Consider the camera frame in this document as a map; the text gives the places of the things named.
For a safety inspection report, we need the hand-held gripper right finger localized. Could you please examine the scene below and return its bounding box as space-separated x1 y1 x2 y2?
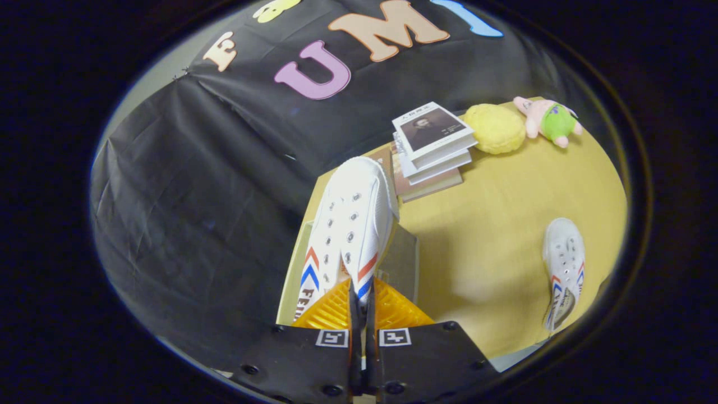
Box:
365 278 500 404

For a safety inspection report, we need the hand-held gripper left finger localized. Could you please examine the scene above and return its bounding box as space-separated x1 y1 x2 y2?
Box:
230 278 360 404

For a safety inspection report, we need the beige fabric storage box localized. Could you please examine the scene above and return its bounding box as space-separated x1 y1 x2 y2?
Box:
289 222 420 306

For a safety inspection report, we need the white canvas shoe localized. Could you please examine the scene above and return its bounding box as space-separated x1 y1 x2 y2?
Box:
294 156 400 323
542 218 586 333

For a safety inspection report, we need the brown thick book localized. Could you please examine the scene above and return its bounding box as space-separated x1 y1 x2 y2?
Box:
391 151 464 203

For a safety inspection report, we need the black backdrop cloth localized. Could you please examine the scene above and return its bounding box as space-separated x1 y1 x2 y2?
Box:
90 0 618 371

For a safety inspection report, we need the white book with portrait cover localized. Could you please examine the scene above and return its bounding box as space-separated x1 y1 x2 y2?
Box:
392 102 478 169

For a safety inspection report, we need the yellow round plush toy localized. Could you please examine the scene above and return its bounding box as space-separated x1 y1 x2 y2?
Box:
461 103 527 155

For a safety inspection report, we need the pink and green plush toy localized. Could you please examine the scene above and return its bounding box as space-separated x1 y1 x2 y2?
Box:
513 97 584 149

